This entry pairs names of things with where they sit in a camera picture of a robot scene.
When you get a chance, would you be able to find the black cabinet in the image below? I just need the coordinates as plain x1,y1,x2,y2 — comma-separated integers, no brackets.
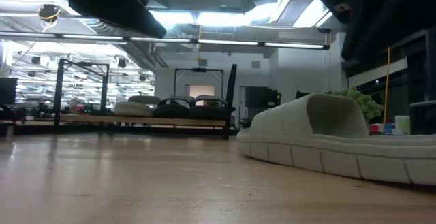
244,85,283,110

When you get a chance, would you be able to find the long ceiling light bar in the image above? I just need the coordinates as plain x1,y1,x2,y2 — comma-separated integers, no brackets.
0,30,330,50

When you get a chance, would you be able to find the pale green plant white pot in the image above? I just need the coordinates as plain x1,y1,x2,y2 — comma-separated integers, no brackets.
332,86,385,123

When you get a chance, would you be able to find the wooden shelf with black frame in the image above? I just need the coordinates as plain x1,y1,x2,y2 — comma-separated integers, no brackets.
53,58,238,141

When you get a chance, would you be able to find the black round ceiling device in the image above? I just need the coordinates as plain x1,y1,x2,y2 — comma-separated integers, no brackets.
37,3,63,24

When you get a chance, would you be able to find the black background rig frame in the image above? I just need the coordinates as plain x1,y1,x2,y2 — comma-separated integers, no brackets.
172,66,225,111

